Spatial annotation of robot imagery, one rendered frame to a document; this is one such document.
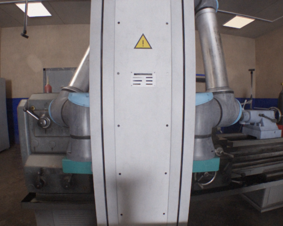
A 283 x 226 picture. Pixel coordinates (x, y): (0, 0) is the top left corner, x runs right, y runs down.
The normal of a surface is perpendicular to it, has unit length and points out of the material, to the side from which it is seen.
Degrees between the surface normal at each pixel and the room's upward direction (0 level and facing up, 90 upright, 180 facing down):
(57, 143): 90
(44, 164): 32
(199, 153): 70
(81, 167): 90
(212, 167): 90
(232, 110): 83
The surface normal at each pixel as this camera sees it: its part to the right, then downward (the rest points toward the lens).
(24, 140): 0.13, 0.09
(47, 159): 0.07, -0.80
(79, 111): -0.10, 0.09
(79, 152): -0.09, -0.26
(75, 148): -0.32, -0.26
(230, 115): 0.44, 0.17
